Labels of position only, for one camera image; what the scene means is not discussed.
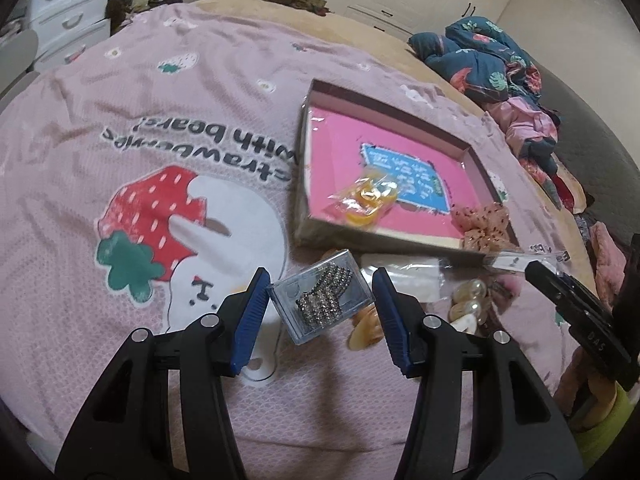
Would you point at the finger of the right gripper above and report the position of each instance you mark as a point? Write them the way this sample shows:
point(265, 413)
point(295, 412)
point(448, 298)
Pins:
point(591, 325)

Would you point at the clear box with rhinestone clip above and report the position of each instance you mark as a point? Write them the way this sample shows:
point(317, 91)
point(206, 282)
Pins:
point(321, 296)

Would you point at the blue card in tray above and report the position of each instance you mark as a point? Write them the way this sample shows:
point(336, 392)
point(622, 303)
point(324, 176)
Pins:
point(420, 185)

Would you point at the grey chair back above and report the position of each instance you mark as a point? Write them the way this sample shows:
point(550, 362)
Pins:
point(17, 56)

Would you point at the cream hair claw clip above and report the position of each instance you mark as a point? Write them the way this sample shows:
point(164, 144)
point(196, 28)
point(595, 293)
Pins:
point(466, 324)

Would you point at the tan bed sheet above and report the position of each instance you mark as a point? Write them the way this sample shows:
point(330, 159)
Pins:
point(392, 52)

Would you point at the pink dotted scrunchie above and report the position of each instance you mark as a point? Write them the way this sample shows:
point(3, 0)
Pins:
point(484, 228)

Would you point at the clear plastic packet white card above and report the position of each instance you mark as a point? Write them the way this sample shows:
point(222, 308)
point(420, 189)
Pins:
point(418, 276)

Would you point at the white plastic drawer cabinet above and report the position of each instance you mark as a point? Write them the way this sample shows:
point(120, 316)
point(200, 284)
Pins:
point(65, 29)

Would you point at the brown cardboard tray box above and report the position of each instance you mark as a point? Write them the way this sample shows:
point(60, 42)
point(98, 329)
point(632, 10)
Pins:
point(334, 123)

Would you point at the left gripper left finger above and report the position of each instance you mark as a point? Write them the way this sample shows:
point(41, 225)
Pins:
point(121, 430)

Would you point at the dark floral quilt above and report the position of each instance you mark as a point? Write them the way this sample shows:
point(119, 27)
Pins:
point(481, 61)

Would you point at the pearl hair clip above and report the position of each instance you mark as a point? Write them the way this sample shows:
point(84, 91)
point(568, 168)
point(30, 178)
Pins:
point(469, 298)

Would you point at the grey sofa headboard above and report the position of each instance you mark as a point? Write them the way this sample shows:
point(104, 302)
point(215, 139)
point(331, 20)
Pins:
point(596, 158)

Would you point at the pink strawberry bear blanket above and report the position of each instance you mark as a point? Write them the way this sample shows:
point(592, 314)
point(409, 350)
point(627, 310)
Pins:
point(169, 152)

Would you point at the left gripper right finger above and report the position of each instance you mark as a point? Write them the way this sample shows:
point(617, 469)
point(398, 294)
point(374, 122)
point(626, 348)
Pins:
point(518, 431)

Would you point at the orange items in plastic bag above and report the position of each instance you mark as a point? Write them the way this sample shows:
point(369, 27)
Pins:
point(366, 200)

